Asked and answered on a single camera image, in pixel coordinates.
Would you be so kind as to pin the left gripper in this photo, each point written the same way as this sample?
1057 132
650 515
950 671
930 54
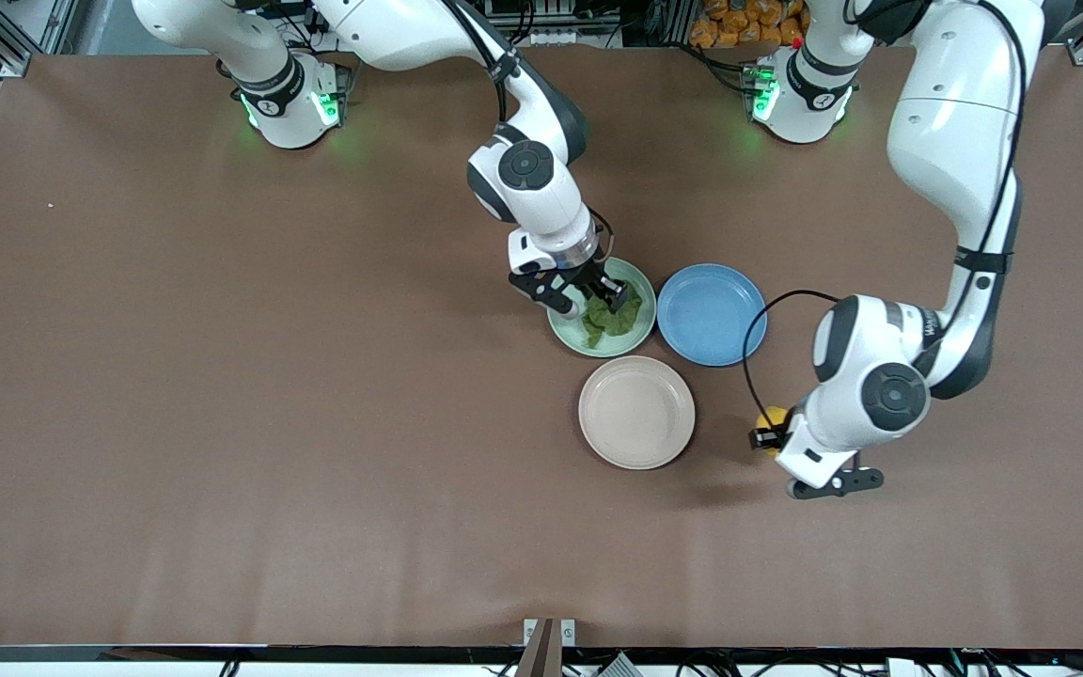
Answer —
771 437

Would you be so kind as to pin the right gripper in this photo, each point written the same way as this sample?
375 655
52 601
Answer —
590 278

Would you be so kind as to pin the yellow lemon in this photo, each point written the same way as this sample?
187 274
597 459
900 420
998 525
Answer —
772 417

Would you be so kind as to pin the green lettuce leaf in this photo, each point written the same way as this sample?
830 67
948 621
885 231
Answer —
612 326

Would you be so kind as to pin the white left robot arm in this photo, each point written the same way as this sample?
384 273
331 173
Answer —
946 132

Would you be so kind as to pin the mint green round plate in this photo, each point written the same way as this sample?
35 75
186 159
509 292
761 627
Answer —
634 340

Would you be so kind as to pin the blue round plate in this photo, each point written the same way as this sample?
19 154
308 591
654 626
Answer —
711 315

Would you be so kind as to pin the beige round plate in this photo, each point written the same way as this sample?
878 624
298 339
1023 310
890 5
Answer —
635 414

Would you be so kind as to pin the pile of orange fruit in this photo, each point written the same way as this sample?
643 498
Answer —
739 23

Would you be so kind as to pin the metal table edge bracket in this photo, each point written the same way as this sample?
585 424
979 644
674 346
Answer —
546 639

